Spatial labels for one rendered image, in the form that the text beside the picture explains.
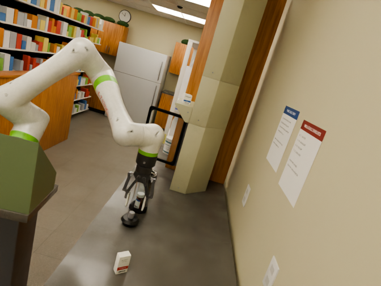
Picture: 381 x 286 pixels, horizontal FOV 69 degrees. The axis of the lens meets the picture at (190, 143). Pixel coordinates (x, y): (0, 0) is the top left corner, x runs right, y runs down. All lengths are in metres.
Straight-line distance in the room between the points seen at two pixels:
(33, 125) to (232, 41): 1.15
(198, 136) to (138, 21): 6.01
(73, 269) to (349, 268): 0.90
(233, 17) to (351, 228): 1.31
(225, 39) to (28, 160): 1.19
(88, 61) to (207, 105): 0.73
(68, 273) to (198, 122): 1.07
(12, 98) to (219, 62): 1.07
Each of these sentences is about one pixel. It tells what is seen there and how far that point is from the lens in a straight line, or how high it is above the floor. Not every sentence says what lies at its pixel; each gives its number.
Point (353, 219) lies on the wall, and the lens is 0.74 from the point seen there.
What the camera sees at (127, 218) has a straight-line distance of 1.44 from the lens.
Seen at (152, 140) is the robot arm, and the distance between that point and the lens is 1.22.
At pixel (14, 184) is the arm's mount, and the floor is 1.07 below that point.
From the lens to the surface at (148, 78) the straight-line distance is 6.74.
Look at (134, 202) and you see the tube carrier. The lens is 1.53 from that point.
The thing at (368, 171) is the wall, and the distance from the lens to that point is 0.74.
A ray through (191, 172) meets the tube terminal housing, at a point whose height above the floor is 1.10.
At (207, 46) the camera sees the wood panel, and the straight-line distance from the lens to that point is 2.09.
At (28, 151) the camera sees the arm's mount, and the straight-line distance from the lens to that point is 1.33.
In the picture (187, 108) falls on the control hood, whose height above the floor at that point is 1.50.
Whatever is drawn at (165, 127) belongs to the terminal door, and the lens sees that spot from 2.10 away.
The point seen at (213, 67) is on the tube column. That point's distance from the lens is 1.71.
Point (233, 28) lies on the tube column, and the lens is 1.73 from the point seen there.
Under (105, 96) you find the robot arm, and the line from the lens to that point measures 1.34.
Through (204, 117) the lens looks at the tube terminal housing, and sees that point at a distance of 1.73.
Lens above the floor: 1.75
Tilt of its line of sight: 15 degrees down
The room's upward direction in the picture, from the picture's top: 17 degrees clockwise
